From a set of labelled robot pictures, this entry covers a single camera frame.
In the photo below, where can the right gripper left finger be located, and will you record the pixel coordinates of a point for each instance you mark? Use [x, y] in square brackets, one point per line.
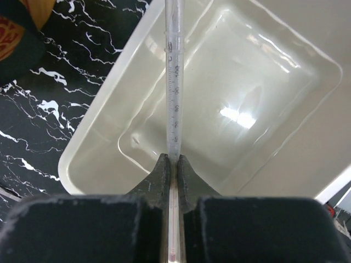
[92, 228]

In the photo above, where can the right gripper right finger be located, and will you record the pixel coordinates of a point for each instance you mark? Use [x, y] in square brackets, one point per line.
[255, 229]

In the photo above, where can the glass thermometer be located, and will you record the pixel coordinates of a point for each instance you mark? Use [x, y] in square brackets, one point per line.
[174, 49]

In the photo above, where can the beige plastic tub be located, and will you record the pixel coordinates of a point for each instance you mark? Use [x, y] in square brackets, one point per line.
[266, 102]

